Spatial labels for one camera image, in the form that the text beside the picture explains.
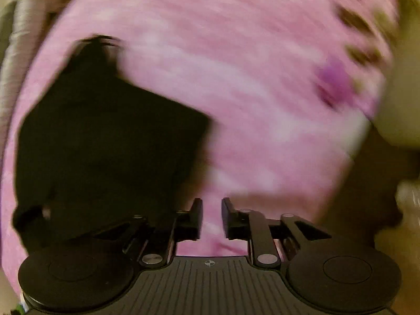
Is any pink rose print blanket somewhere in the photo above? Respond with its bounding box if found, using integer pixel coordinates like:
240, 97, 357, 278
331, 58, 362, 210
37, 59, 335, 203
0, 0, 400, 304

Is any beige quilted mattress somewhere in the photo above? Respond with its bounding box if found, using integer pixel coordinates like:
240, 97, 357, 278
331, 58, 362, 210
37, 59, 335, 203
373, 0, 420, 145

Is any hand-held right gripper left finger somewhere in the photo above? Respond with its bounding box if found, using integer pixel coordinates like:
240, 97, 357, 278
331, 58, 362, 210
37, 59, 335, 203
76, 198, 203, 268

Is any black garment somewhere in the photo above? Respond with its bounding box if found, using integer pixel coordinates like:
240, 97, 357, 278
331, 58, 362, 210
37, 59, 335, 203
11, 34, 214, 257

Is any grey ribbed quilt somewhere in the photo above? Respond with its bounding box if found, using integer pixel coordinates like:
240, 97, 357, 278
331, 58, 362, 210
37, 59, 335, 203
0, 0, 77, 158

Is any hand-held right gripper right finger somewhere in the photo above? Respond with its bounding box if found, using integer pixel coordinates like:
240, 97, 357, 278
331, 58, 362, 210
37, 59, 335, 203
221, 197, 333, 268

